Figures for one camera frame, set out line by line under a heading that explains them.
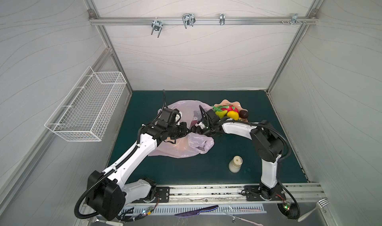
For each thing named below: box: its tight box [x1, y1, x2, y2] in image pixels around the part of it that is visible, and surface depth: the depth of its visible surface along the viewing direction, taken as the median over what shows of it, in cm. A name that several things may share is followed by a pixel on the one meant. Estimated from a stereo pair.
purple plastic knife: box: [174, 205, 219, 218], surface depth 70 cm
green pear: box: [214, 110, 228, 119], surface depth 97 cm
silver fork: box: [297, 197, 331, 223], surface depth 72 cm
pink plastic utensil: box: [222, 212, 264, 226], surface depth 69 cm
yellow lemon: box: [226, 110, 240, 120], surface depth 94 cm
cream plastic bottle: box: [228, 155, 244, 174], surface depth 77 cm
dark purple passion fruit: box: [238, 109, 249, 119], surface depth 98 cm
